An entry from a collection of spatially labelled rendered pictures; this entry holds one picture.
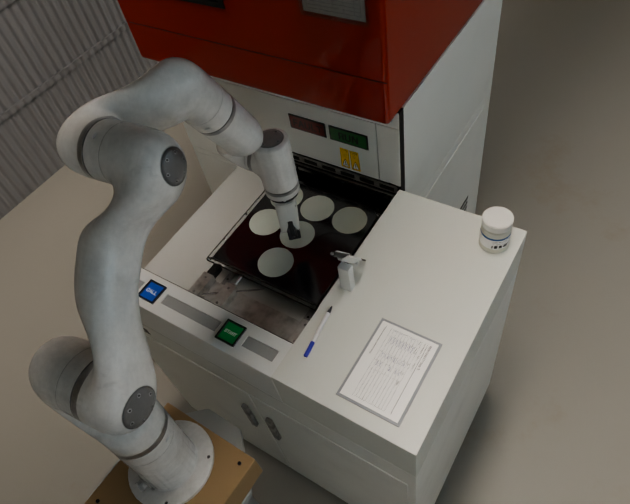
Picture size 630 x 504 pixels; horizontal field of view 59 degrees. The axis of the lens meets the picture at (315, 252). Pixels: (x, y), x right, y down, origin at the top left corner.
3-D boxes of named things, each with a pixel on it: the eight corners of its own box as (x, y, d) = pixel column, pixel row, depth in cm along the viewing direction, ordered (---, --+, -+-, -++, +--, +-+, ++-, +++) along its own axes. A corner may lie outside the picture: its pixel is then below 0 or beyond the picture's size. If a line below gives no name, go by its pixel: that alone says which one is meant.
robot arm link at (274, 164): (253, 186, 130) (284, 198, 126) (239, 143, 120) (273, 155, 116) (273, 164, 134) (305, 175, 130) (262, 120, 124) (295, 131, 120)
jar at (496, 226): (485, 227, 138) (489, 202, 131) (512, 237, 135) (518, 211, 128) (474, 247, 135) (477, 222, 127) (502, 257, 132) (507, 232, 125)
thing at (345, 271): (350, 269, 136) (345, 235, 126) (364, 275, 134) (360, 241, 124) (338, 288, 133) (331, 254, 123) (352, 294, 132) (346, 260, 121)
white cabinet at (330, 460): (282, 297, 252) (237, 166, 188) (487, 392, 211) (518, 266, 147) (194, 417, 222) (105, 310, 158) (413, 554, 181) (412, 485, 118)
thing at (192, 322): (145, 288, 160) (126, 259, 149) (303, 371, 137) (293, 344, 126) (123, 313, 156) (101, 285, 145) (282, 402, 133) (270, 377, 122)
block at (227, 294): (229, 287, 149) (226, 281, 146) (239, 292, 147) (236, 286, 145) (211, 310, 145) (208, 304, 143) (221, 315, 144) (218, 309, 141)
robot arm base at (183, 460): (165, 530, 111) (126, 501, 97) (113, 471, 121) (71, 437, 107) (232, 455, 119) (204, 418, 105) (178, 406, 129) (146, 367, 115)
